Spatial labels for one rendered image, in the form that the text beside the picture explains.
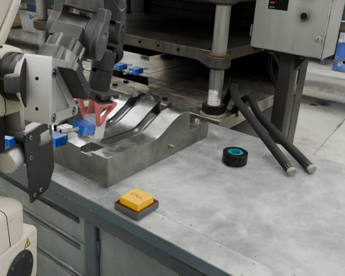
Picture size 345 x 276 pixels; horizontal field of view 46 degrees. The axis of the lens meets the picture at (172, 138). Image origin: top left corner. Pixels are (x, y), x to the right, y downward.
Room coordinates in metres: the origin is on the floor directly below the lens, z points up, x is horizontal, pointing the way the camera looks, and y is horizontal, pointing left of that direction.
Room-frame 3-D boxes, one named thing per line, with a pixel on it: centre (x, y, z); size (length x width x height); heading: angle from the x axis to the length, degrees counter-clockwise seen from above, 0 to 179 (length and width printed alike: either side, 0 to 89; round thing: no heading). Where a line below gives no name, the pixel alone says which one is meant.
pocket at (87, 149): (1.04, 0.22, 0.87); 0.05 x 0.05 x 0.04; 54
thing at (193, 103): (2.31, 0.09, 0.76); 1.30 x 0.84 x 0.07; 54
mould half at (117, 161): (1.25, 0.13, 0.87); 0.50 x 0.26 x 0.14; 144
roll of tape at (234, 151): (1.18, -0.20, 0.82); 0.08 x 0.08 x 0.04
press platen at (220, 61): (2.30, 0.07, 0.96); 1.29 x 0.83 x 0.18; 54
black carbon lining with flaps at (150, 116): (1.24, 0.14, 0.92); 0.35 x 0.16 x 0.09; 144
